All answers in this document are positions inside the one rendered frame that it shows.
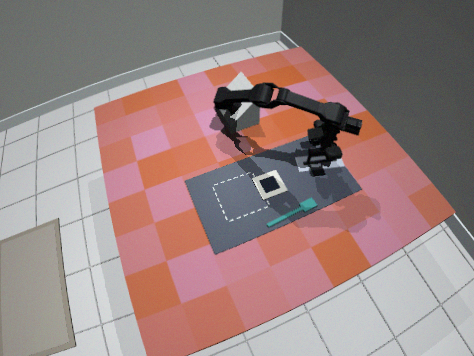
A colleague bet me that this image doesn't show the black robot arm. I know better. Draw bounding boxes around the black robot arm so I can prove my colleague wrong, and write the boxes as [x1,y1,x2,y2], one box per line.
[214,82,362,146]

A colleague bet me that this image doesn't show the dark grey flat mat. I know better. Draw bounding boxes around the dark grey flat mat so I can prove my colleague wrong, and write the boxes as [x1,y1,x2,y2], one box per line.
[186,136,362,255]

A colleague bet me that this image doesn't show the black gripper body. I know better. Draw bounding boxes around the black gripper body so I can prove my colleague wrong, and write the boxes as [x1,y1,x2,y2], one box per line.
[313,119,342,161]

